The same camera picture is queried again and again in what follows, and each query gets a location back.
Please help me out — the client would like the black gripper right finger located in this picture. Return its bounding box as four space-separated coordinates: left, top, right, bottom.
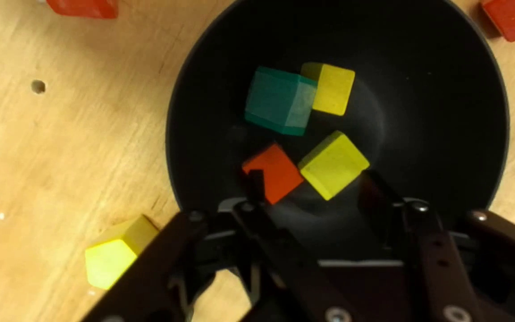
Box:
357 169 515 322

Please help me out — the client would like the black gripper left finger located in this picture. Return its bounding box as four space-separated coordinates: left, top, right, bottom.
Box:
80 168 361 322

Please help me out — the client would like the yellow wooden cube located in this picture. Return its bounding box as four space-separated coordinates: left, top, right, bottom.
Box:
84 212 159 291
296 130 372 201
298 60 357 117

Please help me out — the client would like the red wooden cube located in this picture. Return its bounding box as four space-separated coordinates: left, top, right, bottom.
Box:
239 141 305 207
479 0 515 42
44 0 119 19

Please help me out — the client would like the black round bowl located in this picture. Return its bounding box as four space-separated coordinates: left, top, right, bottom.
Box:
164 0 511 239

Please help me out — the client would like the teal wooden cube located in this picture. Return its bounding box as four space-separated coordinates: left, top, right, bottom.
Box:
243 64 318 137

